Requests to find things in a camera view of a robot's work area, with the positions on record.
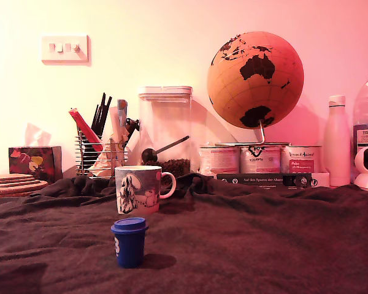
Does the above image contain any tin can black logo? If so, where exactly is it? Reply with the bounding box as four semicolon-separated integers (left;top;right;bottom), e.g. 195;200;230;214
239;143;282;175

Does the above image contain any metal wire rack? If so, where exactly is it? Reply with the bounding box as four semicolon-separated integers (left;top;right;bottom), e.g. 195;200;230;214
75;130;132;178

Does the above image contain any clear container white lid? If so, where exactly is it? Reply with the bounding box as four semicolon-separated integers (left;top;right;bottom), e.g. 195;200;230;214
137;86;193;178

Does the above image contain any blue coffee capsule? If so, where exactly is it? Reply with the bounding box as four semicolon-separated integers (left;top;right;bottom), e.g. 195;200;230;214
110;217;149;270

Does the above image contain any red utensil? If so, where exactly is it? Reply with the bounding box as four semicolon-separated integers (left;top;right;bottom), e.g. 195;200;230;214
68;107;104;153

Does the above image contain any metal globe stand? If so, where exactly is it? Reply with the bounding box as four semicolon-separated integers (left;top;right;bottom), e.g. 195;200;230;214
216;119;291;147

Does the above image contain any blue white packet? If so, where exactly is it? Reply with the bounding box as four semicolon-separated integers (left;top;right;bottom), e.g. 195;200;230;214
116;99;129;128

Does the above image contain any medium cork trivet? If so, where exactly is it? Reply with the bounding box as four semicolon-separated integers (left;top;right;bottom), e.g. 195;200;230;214
0;178;41;186

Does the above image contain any floral tissue box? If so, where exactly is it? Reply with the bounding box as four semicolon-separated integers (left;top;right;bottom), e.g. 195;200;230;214
8;146;64;184

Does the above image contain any small white round camera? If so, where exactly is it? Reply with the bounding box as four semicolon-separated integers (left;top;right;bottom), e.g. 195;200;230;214
353;145;368;191

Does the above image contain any dark printed flat box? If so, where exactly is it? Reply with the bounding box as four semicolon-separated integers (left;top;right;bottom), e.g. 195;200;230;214
216;173;313;188

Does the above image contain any dark cloth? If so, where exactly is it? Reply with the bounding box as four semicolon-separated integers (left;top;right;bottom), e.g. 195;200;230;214
0;173;368;294

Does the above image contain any large round cork trivet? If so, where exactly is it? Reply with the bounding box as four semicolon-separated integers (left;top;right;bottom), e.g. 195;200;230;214
0;180;49;202

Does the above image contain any white wall switch plate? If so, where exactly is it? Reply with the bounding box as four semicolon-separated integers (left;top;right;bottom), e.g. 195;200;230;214
41;34;90;64

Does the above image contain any illustrated white blue mug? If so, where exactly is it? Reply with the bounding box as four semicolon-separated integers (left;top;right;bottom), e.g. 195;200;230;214
114;165;177;216

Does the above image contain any dark coffee scoop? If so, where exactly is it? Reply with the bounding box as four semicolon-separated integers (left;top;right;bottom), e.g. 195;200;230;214
141;135;191;163

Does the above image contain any white paper packet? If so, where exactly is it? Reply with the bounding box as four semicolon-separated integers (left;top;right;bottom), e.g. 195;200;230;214
109;105;126;154

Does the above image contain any cork globe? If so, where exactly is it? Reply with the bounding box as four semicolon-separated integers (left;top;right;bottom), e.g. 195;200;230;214
206;30;305;129

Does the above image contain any tin can red label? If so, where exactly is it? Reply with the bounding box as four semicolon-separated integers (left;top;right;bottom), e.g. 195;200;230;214
280;145;323;175

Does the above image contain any crumpled paper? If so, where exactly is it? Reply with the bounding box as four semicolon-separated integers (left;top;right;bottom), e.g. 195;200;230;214
90;149;117;178

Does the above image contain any white tissue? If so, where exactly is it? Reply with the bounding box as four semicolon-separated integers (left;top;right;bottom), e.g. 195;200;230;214
24;122;53;148

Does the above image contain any white metal bottle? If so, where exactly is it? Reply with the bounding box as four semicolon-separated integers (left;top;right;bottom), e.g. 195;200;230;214
323;95;351;187

